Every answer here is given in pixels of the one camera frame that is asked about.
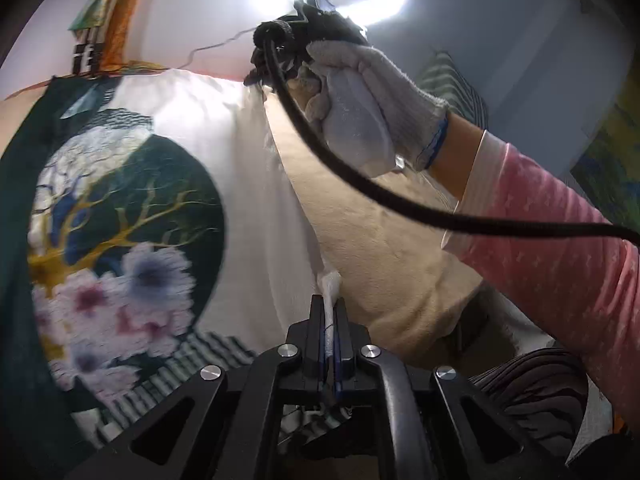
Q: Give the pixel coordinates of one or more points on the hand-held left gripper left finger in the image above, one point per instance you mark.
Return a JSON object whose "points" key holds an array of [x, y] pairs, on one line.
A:
{"points": [[320, 342]]}

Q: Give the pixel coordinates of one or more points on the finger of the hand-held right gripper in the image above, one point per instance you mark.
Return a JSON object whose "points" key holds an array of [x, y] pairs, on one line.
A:
{"points": [[257, 67]]}

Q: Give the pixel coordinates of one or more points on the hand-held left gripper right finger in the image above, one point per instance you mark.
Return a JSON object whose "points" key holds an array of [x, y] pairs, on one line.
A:
{"points": [[339, 345]]}

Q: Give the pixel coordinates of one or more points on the white tree print t-shirt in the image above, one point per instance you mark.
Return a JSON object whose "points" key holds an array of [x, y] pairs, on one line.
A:
{"points": [[250, 185]]}

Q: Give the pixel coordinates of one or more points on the person's right forearm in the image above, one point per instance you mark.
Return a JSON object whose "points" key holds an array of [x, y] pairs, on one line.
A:
{"points": [[550, 240]]}

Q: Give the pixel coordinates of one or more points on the person's right hand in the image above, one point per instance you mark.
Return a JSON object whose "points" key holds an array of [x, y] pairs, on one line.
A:
{"points": [[360, 105]]}

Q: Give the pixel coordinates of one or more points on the beige blanket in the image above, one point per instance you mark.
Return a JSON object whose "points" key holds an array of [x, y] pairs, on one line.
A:
{"points": [[375, 240]]}

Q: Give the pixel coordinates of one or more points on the striped pillow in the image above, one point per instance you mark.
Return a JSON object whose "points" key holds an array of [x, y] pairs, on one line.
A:
{"points": [[457, 90]]}

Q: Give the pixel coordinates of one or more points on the dark grey garment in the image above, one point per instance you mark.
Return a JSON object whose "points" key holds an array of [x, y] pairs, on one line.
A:
{"points": [[540, 395]]}

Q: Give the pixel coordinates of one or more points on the colourful wall hanging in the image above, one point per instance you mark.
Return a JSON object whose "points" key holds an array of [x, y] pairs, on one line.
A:
{"points": [[117, 15]]}

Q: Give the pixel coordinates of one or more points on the green yellow wall painting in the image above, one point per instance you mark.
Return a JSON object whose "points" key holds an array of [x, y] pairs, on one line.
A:
{"points": [[612, 160]]}

